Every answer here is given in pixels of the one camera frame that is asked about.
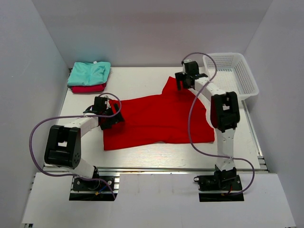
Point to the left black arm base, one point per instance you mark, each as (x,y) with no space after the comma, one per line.
(105,188)

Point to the folded magenta t-shirt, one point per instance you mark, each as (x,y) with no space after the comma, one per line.
(88,89)

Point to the red t-shirt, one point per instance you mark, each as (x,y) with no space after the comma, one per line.
(159,118)

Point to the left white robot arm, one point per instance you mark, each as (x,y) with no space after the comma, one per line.
(63,147)

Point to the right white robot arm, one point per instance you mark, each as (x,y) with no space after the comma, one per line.
(224,112)

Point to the folded teal t-shirt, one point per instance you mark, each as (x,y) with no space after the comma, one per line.
(89,74)

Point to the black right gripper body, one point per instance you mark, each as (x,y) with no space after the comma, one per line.
(183,76)

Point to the white plastic basket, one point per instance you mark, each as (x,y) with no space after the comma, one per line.
(232,74)

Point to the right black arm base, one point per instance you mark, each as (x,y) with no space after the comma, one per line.
(222,186)

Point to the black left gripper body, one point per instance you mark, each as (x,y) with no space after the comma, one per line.
(112,120)

